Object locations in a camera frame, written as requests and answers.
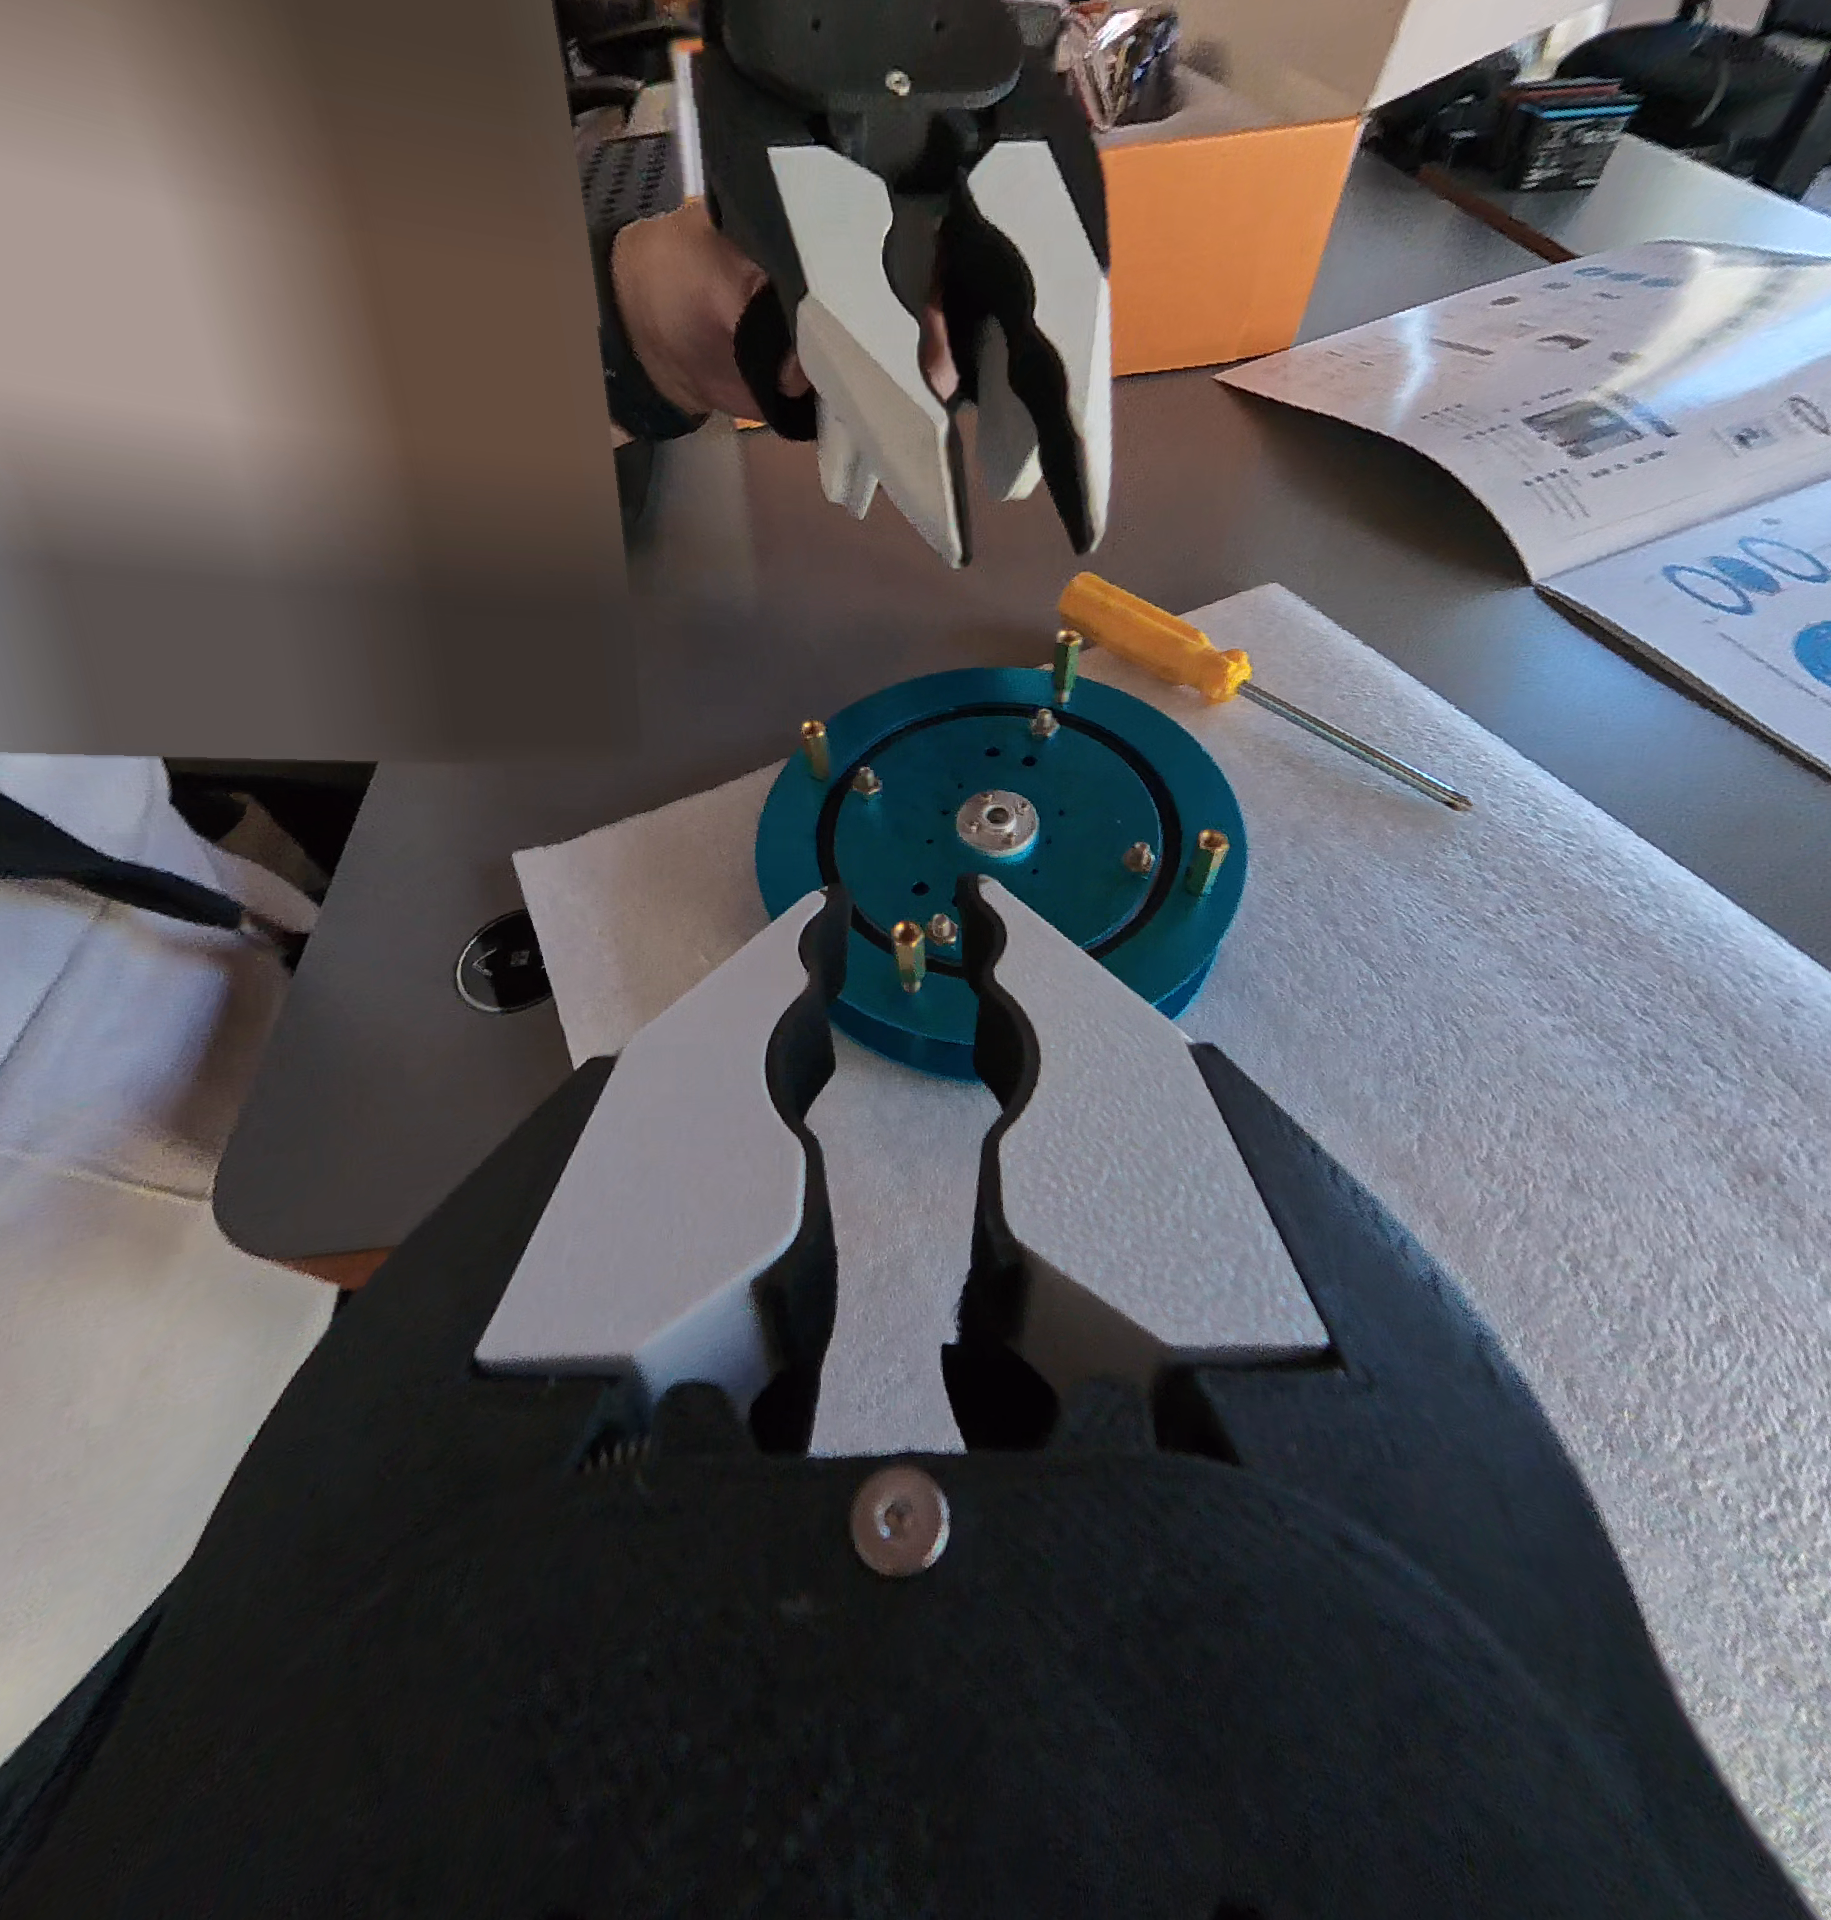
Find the person's left hand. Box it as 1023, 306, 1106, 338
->
612, 202, 959, 423

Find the dark grey desk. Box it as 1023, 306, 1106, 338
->
623, 136, 1831, 1010

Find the coloured wire bundle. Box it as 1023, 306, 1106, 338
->
1057, 6, 1181, 134

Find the black box with blue label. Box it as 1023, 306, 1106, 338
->
1501, 77, 1646, 194

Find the white foam sheet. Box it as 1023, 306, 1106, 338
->
513, 582, 1831, 1920

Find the black perforated board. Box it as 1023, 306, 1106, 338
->
577, 126, 687, 260

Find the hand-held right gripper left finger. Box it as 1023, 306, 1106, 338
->
477, 885, 854, 1455

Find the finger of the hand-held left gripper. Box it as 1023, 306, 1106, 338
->
766, 144, 978, 571
946, 138, 1116, 558

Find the blue round metal base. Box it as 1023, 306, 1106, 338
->
755, 667, 1248, 1071

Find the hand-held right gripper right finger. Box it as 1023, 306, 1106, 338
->
941, 875, 1333, 1455

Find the open instruction booklet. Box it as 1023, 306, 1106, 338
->
1215, 237, 1831, 807

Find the orange cardboard box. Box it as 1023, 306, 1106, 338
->
672, 0, 1617, 379

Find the black chest harness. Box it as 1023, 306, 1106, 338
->
0, 768, 314, 965

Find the black wristband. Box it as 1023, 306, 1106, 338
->
602, 226, 702, 443

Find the orange-handled screwdriver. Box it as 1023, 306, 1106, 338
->
1057, 571, 1475, 813

